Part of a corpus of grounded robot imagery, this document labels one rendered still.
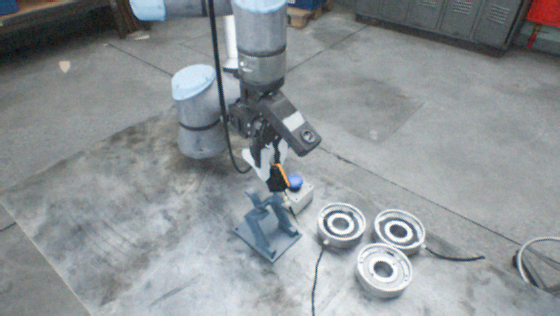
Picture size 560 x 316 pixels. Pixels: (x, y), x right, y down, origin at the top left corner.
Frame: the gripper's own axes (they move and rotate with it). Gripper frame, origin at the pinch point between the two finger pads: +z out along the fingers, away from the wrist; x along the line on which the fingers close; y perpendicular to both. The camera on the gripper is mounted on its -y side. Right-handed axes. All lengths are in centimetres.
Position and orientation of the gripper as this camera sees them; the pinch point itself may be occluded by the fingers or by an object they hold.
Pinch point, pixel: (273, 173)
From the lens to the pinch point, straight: 67.4
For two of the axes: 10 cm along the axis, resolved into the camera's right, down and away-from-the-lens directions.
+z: 0.0, 7.6, 6.5
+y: -7.4, -4.4, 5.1
